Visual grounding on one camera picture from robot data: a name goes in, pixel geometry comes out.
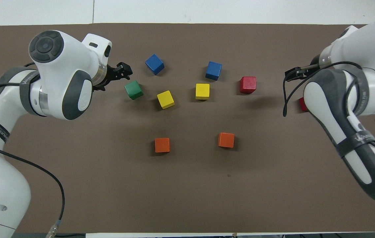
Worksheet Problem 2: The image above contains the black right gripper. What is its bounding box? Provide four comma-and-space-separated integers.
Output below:
285, 55, 321, 82

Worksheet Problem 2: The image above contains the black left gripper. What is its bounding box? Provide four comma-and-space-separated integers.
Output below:
92, 62, 133, 91

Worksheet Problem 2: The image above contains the green wooden cube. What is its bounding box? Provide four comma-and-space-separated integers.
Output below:
124, 80, 144, 100

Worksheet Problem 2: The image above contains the blue wooden cube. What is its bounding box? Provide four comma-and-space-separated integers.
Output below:
205, 61, 223, 81
145, 54, 165, 75

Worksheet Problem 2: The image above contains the yellow wooden cube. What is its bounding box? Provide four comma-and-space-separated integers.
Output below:
195, 83, 210, 100
157, 90, 175, 109

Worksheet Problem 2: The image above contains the orange wooden cube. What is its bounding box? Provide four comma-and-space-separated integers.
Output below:
218, 132, 235, 148
155, 138, 170, 153

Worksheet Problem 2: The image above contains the brown table mat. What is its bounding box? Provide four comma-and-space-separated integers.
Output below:
0, 23, 375, 233

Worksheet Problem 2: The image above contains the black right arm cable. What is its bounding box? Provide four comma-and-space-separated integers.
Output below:
283, 61, 363, 118

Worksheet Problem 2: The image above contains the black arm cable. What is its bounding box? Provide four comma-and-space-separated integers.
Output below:
283, 61, 363, 118
0, 63, 66, 238

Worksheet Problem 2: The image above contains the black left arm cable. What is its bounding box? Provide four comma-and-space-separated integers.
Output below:
0, 63, 66, 238

